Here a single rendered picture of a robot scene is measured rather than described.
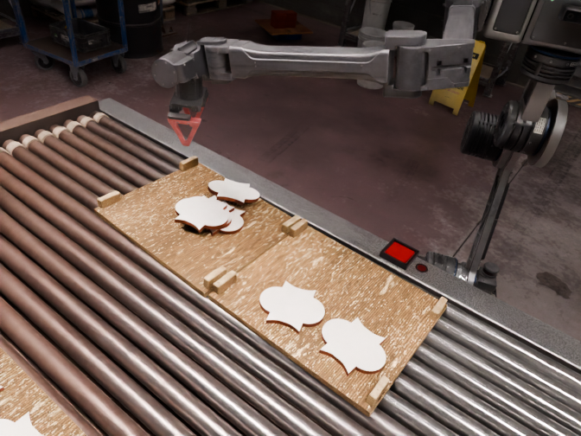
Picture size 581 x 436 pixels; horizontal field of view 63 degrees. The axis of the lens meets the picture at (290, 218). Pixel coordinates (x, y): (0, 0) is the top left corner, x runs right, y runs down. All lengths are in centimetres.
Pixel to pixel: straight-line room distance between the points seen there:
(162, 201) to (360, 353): 66
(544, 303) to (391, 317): 182
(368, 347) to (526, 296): 189
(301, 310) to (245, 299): 12
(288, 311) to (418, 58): 55
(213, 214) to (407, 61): 60
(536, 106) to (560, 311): 153
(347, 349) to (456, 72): 55
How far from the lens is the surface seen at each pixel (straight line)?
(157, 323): 104
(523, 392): 110
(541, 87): 149
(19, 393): 97
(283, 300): 103
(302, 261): 114
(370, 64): 89
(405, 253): 125
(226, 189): 131
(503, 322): 121
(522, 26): 142
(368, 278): 114
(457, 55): 89
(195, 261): 112
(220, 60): 100
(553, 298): 289
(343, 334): 100
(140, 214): 127
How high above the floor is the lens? 171
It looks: 38 degrees down
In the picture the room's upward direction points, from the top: 8 degrees clockwise
